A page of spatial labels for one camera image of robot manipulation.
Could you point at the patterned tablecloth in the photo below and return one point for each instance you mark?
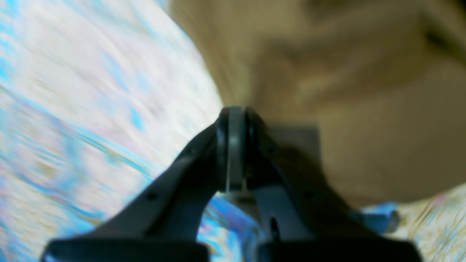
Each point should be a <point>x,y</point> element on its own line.
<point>98,97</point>

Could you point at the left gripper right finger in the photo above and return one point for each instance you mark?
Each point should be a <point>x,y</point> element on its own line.
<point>304,219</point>

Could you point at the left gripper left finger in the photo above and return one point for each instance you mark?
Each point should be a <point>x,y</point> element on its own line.
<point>161,224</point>

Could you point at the brown t-shirt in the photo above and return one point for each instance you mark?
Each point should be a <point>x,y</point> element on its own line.
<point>384,81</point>

